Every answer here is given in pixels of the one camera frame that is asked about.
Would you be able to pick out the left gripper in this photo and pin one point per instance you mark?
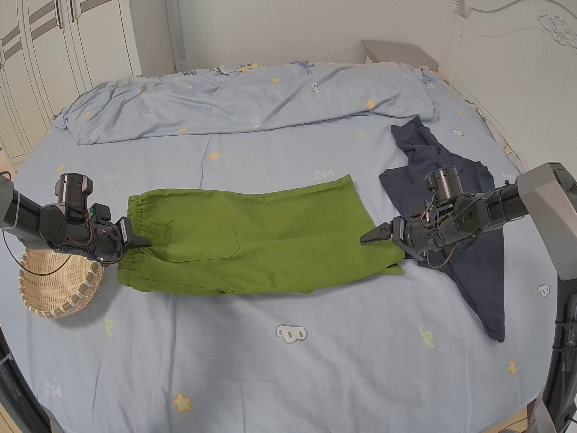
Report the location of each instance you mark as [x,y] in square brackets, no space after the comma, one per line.
[118,239]

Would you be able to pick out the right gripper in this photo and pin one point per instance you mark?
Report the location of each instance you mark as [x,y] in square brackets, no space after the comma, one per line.
[419,235]

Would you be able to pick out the green shorts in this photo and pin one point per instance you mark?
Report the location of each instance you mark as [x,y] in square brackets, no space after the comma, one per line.
[270,241]

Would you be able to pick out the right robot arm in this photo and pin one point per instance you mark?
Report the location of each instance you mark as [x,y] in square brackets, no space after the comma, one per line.
[541,196]

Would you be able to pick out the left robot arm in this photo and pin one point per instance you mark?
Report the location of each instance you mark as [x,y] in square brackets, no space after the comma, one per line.
[27,214]

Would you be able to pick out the round woven basket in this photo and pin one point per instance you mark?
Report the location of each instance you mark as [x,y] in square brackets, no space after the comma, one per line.
[58,296]

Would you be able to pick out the dark blue garment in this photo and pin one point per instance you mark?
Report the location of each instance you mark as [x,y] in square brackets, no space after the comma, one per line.
[478,287]

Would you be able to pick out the bed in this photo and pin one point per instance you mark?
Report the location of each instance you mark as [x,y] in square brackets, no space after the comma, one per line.
[270,354]

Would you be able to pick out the pale blue quilt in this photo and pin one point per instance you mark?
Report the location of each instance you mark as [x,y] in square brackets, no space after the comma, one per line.
[225,102]

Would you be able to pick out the grey bedside table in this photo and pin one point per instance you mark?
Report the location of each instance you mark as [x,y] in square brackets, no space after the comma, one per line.
[396,52]

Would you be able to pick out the white wardrobe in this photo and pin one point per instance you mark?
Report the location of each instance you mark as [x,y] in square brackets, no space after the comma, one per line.
[45,61]

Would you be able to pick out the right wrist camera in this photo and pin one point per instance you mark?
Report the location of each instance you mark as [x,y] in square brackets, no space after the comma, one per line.
[417,210]

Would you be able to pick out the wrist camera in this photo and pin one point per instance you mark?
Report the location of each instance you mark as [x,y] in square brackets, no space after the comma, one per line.
[417,210]
[102,214]

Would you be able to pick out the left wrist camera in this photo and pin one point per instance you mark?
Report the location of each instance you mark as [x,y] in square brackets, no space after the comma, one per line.
[102,214]

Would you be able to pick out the white wall pipe cover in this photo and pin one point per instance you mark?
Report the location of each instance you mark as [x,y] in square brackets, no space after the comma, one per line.
[176,16]

